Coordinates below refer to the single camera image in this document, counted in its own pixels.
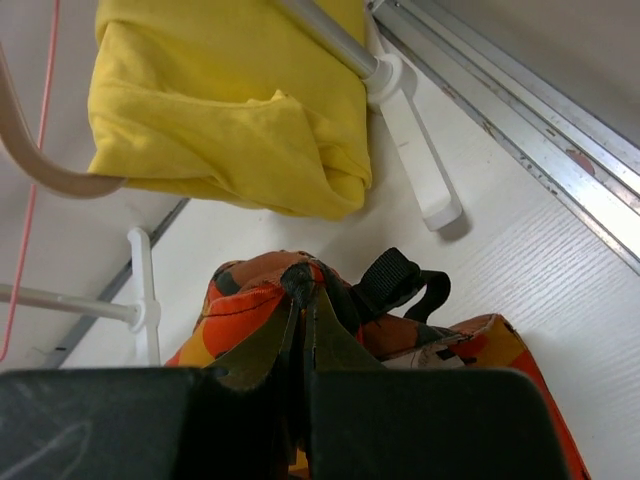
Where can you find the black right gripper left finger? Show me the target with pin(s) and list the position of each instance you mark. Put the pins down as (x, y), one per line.
(224, 421)

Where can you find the white clothes rack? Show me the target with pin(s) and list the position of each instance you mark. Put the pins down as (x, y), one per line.
(390, 85)

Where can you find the wooden hanger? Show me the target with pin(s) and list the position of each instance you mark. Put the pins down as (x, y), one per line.
(22, 150)

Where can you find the pink wire hanger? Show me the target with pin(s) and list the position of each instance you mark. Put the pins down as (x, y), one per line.
(14, 290)

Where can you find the yellow garment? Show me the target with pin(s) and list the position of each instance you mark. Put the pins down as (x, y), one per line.
(229, 101)

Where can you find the aluminium frame rail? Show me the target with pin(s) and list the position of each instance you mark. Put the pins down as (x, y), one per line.
(588, 166)

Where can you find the orange camouflage trousers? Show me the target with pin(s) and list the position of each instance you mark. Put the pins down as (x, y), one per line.
(242, 294)

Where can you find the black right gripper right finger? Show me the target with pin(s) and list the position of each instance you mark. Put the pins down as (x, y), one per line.
(370, 422)

